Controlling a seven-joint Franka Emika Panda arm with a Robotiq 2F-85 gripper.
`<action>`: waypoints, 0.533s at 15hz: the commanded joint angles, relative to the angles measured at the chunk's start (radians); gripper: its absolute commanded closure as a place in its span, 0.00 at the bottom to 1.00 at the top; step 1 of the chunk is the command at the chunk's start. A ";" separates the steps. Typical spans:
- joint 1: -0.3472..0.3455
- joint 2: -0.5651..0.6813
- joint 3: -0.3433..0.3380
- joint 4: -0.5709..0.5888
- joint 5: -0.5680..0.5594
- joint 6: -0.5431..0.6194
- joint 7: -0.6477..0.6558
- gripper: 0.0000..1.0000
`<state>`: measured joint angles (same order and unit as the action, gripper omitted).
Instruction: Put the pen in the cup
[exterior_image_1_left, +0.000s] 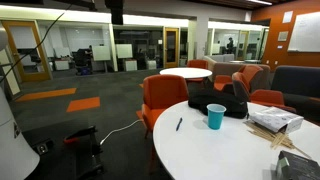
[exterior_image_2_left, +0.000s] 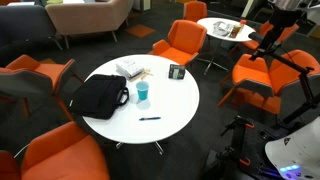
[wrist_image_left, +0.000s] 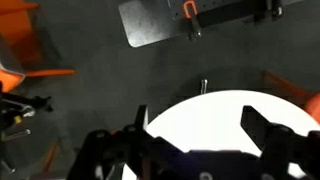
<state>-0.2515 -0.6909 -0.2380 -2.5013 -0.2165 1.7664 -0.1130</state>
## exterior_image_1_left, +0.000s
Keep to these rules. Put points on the orange upholstered chair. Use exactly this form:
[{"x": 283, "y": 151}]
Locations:
[
  {"x": 163, "y": 93},
  {"x": 250, "y": 73},
  {"x": 197, "y": 64}
]

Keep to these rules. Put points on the dark navy sofa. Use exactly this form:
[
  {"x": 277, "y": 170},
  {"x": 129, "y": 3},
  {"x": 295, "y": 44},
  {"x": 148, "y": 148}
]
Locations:
[{"x": 295, "y": 83}]

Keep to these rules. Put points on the dark blue pen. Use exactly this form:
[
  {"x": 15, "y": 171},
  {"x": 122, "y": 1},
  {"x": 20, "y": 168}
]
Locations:
[{"x": 179, "y": 124}]

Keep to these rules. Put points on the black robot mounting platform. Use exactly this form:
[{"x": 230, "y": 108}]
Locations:
[{"x": 60, "y": 163}]

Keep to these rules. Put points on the white office panel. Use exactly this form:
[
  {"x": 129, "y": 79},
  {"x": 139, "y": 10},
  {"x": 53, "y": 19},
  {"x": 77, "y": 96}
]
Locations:
[
  {"x": 124, "y": 51},
  {"x": 101, "y": 52}
]

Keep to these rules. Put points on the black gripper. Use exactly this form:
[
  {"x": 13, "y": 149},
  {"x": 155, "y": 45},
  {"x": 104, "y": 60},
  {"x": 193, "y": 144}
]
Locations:
[{"x": 116, "y": 6}]

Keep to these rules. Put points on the white printed paper box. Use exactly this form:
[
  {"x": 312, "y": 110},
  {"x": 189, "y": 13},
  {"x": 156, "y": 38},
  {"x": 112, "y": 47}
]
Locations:
[{"x": 275, "y": 118}]

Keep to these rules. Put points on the standing person in dark clothes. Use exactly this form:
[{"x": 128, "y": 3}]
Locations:
[{"x": 230, "y": 45}]

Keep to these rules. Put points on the blue plastic cup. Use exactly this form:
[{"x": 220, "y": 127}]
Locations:
[{"x": 215, "y": 118}]

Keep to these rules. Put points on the framed wall sign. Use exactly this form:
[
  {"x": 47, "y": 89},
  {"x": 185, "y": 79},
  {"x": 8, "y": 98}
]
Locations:
[{"x": 283, "y": 36}]

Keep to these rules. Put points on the black orange bar clamp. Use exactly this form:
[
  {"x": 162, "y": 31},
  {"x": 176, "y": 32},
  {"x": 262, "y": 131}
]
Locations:
[
  {"x": 95, "y": 156},
  {"x": 71, "y": 139}
]

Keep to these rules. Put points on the wall whiteboard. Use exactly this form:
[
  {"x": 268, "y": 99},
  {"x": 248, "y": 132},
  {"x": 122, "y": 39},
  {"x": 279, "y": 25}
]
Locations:
[{"x": 305, "y": 31}]

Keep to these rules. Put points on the white round side table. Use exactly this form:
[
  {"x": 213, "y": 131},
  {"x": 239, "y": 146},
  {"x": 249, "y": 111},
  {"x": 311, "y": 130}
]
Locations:
[{"x": 185, "y": 72}]

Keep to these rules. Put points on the yellow wooden glass door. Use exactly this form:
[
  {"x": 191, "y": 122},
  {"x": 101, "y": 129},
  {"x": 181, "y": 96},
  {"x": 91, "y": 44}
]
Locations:
[
  {"x": 45, "y": 66},
  {"x": 247, "y": 43},
  {"x": 165, "y": 50}
]

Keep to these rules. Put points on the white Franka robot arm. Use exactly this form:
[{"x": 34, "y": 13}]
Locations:
[{"x": 13, "y": 150}]

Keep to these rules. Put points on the black power outlet box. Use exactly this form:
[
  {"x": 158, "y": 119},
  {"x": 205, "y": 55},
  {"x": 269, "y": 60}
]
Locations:
[{"x": 42, "y": 147}]

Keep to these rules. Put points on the wooden stick bundle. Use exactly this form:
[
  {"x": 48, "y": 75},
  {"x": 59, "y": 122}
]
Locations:
[{"x": 266, "y": 133}]

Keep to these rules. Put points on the black laptop bag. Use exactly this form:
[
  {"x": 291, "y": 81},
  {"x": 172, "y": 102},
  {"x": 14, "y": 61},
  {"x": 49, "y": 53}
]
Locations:
[{"x": 230, "y": 103}]

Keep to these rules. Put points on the white low cabinet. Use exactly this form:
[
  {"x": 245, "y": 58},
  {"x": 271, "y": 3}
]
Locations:
[
  {"x": 130, "y": 65},
  {"x": 61, "y": 65}
]

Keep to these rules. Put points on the black office chair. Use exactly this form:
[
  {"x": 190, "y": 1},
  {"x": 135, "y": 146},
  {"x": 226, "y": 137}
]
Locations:
[{"x": 81, "y": 60}]

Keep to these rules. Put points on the small blue wall sign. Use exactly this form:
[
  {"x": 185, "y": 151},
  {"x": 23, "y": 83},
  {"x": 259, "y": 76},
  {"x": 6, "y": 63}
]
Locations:
[{"x": 279, "y": 47}]

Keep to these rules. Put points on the orange chair grey shell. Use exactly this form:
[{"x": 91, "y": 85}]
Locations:
[{"x": 263, "y": 98}]

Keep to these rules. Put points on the ceiling light strip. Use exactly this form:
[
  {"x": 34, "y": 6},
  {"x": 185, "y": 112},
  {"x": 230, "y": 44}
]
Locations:
[{"x": 260, "y": 2}]

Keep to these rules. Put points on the white framed panel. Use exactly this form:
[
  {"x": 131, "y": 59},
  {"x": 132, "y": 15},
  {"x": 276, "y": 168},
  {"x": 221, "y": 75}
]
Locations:
[{"x": 11, "y": 78}]

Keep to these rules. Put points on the brown beige sofa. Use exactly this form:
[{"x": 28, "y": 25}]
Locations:
[{"x": 226, "y": 68}]

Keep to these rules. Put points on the white paper sheet on wall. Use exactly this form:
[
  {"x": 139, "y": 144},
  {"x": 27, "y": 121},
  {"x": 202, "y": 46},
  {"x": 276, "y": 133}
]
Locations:
[{"x": 287, "y": 16}]

